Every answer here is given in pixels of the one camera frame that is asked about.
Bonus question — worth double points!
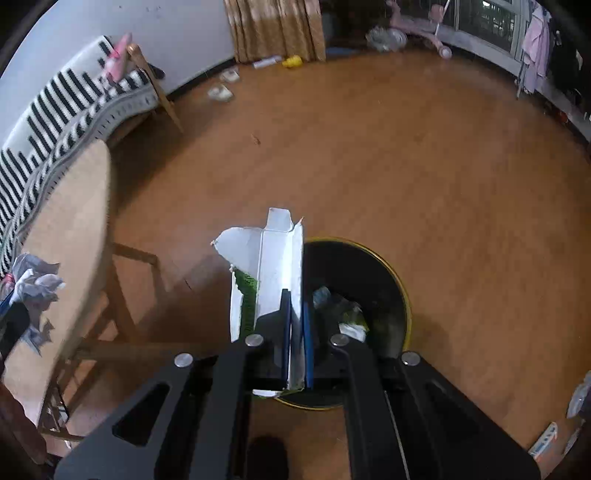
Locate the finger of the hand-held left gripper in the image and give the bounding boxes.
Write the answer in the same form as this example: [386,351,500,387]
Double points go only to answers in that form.
[0,300,33,361]

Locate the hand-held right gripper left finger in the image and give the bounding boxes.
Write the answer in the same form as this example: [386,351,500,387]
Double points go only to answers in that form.
[54,290,293,480]

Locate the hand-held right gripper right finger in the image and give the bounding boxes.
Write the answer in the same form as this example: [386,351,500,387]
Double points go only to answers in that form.
[302,300,541,480]

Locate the yellow-green snack bag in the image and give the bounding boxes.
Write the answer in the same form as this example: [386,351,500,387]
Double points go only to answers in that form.
[335,300,370,330]

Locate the white cardboard box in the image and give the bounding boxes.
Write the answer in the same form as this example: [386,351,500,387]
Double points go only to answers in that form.
[211,208,305,398]

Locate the black bin with gold rim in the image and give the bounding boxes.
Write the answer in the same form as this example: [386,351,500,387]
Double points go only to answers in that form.
[252,237,413,411]

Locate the wooden table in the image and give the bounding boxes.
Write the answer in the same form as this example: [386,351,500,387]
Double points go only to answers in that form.
[0,138,160,444]

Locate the black white striped sofa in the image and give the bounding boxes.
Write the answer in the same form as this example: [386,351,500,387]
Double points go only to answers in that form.
[0,36,184,278]

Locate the white box with orange print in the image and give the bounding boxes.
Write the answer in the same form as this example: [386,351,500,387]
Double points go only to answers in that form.
[527,421,559,460]

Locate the white plastic packet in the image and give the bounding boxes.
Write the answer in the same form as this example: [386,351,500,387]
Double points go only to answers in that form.
[567,369,591,418]

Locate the pink toy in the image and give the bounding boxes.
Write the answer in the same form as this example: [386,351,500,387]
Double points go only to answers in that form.
[102,33,134,84]

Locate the brown patterned curtain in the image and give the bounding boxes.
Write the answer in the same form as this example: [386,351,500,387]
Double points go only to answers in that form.
[224,0,328,64]

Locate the metal drying rack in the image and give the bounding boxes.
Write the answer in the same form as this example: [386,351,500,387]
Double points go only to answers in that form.
[515,65,532,100]

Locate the pink child scooter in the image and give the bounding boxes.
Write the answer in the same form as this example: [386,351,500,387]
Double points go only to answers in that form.
[385,0,455,60]

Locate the window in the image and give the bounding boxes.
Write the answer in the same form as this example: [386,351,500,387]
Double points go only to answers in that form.
[455,0,527,51]

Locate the pink hanging garment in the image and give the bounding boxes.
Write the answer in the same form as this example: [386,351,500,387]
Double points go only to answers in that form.
[521,4,552,93]

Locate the dark hanging clothes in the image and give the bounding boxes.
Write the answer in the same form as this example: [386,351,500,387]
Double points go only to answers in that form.
[549,28,591,116]

